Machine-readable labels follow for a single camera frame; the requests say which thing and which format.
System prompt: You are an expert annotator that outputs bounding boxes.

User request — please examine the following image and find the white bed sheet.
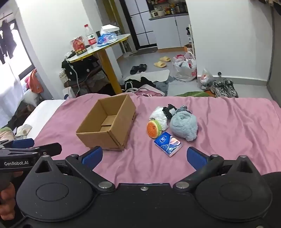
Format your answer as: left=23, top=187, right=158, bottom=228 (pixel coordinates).
left=22, top=100, right=67, bottom=141

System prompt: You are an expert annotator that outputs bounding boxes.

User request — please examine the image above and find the black clothing pile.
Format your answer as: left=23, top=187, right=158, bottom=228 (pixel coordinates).
left=120, top=77, right=156, bottom=93

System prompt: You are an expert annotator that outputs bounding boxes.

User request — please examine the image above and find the white plastic bag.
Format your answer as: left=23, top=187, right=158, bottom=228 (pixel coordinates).
left=150, top=107, right=169, bottom=132

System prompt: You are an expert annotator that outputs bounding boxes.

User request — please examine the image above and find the orange clothing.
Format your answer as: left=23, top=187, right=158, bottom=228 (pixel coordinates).
left=25, top=69, right=44, bottom=93

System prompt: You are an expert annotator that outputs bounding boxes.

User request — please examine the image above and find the green leaf floor mat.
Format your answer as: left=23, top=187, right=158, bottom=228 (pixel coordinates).
left=174, top=90, right=214, bottom=97

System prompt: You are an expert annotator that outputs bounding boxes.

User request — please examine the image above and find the grey cabinet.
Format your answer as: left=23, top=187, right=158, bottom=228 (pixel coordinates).
left=266, top=6, right=281, bottom=102

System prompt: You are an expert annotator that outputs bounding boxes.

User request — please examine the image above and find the round yellow-rimmed table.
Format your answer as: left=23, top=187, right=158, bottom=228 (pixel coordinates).
left=69, top=33, right=131, bottom=95

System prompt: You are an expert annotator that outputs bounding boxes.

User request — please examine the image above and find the white kitchen cabinet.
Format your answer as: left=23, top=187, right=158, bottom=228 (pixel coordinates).
left=149, top=13, right=191, bottom=50

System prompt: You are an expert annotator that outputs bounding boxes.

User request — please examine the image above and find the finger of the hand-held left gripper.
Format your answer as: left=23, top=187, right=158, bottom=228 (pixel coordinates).
left=0, top=142, right=62, bottom=157
left=0, top=139, right=35, bottom=150

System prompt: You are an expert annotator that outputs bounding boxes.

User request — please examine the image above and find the black and white cloth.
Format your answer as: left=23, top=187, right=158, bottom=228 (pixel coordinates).
left=163, top=104, right=178, bottom=120

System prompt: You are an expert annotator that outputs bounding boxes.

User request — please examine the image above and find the white shopping bag red print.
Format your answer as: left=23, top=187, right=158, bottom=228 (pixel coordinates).
left=172, top=51, right=197, bottom=82

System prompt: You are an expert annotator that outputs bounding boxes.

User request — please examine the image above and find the clear plastic bag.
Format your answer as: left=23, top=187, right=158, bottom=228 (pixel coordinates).
left=198, top=68, right=214, bottom=90

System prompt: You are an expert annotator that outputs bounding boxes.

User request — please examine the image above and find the shelf of kitchen jars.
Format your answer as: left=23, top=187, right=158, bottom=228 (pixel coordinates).
left=148, top=0, right=188, bottom=15

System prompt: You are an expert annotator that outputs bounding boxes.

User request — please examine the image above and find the burger plush toy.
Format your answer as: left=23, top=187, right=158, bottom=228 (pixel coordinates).
left=147, top=119, right=163, bottom=139

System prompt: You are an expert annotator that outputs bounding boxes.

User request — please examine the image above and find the brown cardboard box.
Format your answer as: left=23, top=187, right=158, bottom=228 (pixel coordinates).
left=76, top=93, right=137, bottom=151

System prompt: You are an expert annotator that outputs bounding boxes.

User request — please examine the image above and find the black framed glass door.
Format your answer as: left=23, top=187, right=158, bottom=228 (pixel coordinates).
left=124, top=0, right=158, bottom=50

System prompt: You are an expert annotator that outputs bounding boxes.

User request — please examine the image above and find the white floor mat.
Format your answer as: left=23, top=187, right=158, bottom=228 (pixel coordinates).
left=123, top=70, right=170, bottom=83

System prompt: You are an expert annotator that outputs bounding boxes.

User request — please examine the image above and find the clear water bottle red cap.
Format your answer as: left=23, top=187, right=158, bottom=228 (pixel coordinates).
left=84, top=24, right=97, bottom=50

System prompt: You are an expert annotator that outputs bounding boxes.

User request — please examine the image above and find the pink cartoon cushion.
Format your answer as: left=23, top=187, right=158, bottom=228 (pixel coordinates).
left=134, top=86, right=165, bottom=97

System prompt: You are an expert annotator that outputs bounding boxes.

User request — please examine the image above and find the window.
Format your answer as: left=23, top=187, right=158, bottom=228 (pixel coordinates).
left=0, top=19, right=33, bottom=85

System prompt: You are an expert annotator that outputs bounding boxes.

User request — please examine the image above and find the beige cloth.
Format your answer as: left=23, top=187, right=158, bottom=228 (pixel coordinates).
left=15, top=124, right=33, bottom=138

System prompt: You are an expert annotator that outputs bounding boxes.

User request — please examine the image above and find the pink bed sheet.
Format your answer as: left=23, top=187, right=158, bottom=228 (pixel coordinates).
left=33, top=93, right=281, bottom=192

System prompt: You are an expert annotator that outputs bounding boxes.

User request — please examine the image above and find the blue tissue packet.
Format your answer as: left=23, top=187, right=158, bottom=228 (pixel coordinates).
left=154, top=132, right=182, bottom=157

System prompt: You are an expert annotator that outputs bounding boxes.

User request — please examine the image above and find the grey and black sneaker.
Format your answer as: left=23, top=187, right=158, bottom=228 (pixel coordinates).
left=223, top=79, right=239, bottom=98
left=210, top=80, right=230, bottom=98

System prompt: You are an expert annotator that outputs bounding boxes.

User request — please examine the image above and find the grey cloth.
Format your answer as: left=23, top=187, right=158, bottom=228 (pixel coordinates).
left=156, top=76, right=175, bottom=96

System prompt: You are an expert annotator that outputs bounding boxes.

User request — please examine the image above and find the person's left hand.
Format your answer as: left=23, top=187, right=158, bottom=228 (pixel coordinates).
left=0, top=171, right=24, bottom=218

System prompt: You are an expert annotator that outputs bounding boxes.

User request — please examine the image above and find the white tissue box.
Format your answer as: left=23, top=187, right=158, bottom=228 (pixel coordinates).
left=100, top=25, right=120, bottom=35

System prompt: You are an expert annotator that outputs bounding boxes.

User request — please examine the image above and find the white cable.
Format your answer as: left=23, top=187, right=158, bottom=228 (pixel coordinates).
left=70, top=63, right=81, bottom=97

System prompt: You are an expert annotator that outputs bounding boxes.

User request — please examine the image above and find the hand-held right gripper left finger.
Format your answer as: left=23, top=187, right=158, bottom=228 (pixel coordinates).
left=32, top=146, right=116, bottom=193

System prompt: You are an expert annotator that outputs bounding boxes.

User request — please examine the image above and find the blue plastic bag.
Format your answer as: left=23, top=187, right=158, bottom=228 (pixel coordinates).
left=97, top=31, right=118, bottom=47

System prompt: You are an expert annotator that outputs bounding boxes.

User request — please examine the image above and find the black polka dot bag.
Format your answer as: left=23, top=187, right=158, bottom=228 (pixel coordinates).
left=61, top=56, right=103, bottom=81

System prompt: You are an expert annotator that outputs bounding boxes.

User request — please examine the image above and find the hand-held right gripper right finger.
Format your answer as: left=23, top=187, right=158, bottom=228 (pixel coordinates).
left=173, top=146, right=262, bottom=193

